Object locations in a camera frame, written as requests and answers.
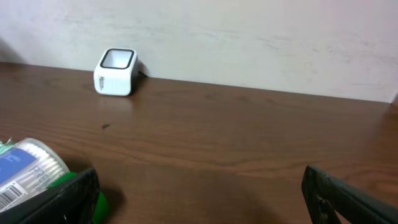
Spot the white blue label jar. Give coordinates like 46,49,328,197
1,138,70,212

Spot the mint green wipes pack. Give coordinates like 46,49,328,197
0,138,14,154

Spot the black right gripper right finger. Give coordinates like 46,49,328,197
301,166,397,224

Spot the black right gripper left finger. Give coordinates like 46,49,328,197
1,168,100,224

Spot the white barcode scanner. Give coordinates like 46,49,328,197
93,48,139,96

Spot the green lid jar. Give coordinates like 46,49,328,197
47,172,110,224

